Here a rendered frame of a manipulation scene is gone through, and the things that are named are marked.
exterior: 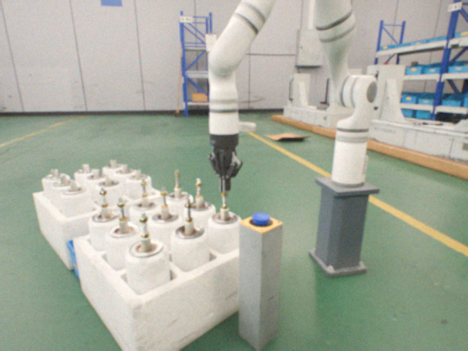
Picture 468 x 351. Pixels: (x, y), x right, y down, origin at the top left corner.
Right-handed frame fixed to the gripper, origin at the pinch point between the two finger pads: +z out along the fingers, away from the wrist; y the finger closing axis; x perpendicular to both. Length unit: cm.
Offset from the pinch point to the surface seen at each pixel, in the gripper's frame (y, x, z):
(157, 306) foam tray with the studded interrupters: 10.2, -25.3, 19.4
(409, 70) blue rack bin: -226, 605, -51
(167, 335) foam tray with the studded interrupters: 10.0, -23.6, 28.4
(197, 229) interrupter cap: 1.5, -9.9, 9.7
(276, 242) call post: 21.0, -1.3, 7.6
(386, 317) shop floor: 34, 29, 35
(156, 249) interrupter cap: 4.6, -22.4, 9.5
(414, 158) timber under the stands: -38, 216, 31
